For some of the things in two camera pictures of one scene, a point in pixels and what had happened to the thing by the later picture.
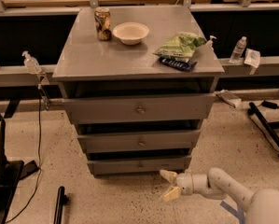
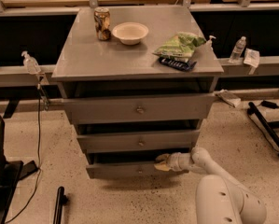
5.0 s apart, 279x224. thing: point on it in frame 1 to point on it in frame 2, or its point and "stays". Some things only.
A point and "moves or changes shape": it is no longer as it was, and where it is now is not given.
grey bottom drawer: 149,165 moves or changes shape
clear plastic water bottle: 238,50 stays
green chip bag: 181,47 stays
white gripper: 185,182 to 173,161
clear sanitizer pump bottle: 32,63 stays
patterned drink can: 103,22 stays
